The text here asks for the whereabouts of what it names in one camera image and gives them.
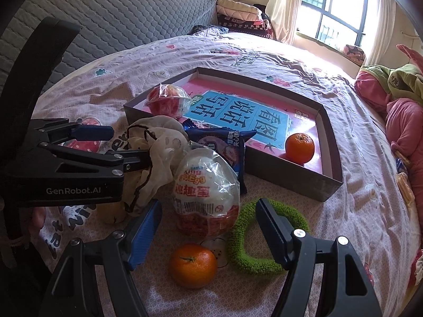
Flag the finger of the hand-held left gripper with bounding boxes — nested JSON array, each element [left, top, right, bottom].
[[31, 118, 115, 147], [20, 141, 153, 185]]

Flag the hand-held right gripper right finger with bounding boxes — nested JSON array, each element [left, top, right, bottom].
[[255, 198, 384, 317]]

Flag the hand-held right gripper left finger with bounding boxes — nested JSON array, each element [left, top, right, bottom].
[[40, 199, 163, 317]]

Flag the cream cloth with black string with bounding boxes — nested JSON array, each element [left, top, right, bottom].
[[124, 115, 190, 217]]

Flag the green fuzzy ring toy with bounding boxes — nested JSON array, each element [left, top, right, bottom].
[[226, 201, 311, 274]]

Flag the shallow cardboard box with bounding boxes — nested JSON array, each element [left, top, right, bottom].
[[123, 67, 344, 203]]

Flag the egg toy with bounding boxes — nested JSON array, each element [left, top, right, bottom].
[[172, 142, 241, 240]]

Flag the person's left hand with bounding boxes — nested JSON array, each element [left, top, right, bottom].
[[28, 206, 48, 238]]

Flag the small yellow oval object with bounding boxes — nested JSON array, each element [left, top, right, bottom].
[[102, 201, 128, 223]]

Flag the printed bed sheet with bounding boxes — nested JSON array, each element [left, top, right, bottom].
[[31, 32, 420, 317]]

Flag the orange mandarin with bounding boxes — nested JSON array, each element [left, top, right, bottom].
[[169, 243, 218, 288], [285, 133, 315, 164]]

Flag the pink and blue book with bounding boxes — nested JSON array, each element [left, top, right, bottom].
[[137, 73, 323, 174]]

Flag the grey quilted headboard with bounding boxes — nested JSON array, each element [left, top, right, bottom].
[[0, 0, 220, 106]]

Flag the yellow snack packet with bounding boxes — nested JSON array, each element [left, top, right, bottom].
[[397, 172, 415, 205]]

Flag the dark blue cloth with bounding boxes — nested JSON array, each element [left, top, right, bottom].
[[192, 25, 228, 37]]

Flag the red patterned cloth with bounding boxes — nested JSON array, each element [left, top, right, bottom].
[[410, 249, 423, 285]]

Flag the pink and green blankets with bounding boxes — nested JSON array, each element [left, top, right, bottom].
[[353, 44, 423, 288]]

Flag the dark checked folded blanket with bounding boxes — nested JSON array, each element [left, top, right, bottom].
[[216, 15, 275, 39]]

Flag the cream folded blanket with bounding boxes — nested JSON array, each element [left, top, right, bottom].
[[216, 0, 263, 22]]

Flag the patterned cushion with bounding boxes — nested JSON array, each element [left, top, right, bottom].
[[342, 44, 366, 65]]

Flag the green fleece blanket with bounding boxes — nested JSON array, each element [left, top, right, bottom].
[[360, 63, 423, 106]]

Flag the cream curtain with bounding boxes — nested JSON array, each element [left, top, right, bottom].
[[266, 0, 305, 42], [362, 0, 397, 70]]

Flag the barred window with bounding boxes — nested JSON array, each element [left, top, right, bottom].
[[296, 0, 379, 52]]

